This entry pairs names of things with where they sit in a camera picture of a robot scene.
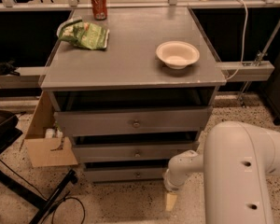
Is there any white paper bowl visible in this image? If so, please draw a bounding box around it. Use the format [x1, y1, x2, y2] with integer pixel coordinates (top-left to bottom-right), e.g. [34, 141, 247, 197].
[156, 41, 200, 69]

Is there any black chair base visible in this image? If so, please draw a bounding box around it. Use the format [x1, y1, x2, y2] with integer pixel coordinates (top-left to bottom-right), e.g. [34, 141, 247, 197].
[0, 99, 85, 224]

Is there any grey middle drawer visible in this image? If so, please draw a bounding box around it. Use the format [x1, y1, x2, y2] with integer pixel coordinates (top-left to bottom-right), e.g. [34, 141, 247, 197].
[72, 141, 199, 163]

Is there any red soda can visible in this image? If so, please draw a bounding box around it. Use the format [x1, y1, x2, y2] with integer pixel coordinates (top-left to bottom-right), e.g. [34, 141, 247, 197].
[91, 0, 107, 21]

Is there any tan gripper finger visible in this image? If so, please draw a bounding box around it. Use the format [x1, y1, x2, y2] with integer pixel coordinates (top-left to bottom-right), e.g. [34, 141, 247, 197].
[165, 192, 177, 211]

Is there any grey drawer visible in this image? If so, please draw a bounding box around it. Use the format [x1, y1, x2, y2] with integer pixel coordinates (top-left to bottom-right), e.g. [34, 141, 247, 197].
[54, 106, 212, 136]
[72, 141, 199, 163]
[84, 165, 166, 183]

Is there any grey drawer cabinet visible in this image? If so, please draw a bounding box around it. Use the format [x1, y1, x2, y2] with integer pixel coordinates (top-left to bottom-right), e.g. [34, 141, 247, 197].
[41, 7, 226, 170]

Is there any grey bottom drawer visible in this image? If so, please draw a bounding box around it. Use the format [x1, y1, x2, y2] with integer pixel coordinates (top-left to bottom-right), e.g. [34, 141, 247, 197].
[84, 165, 166, 183]

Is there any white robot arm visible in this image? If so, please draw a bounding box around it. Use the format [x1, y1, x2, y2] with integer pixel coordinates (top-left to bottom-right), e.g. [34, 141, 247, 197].
[164, 121, 280, 224]

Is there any cardboard box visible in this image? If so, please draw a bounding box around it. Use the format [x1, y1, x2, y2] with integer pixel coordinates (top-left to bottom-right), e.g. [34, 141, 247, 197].
[24, 91, 77, 167]

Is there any grey metal rail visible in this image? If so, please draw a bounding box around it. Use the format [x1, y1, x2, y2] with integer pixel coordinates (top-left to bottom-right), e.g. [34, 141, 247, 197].
[216, 61, 274, 82]

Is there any green chip bag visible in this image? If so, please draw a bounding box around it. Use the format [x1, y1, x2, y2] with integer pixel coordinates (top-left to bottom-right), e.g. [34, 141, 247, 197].
[57, 17, 109, 50]

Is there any grey top drawer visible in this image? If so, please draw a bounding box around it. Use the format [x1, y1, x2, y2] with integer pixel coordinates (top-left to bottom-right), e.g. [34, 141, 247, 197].
[54, 106, 212, 136]

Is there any black floor cable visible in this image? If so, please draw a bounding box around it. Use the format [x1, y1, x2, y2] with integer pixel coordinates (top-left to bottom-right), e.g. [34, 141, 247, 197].
[0, 156, 86, 224]

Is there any white cable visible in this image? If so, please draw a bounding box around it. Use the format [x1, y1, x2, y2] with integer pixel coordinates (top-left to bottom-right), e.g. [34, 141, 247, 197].
[224, 0, 249, 81]

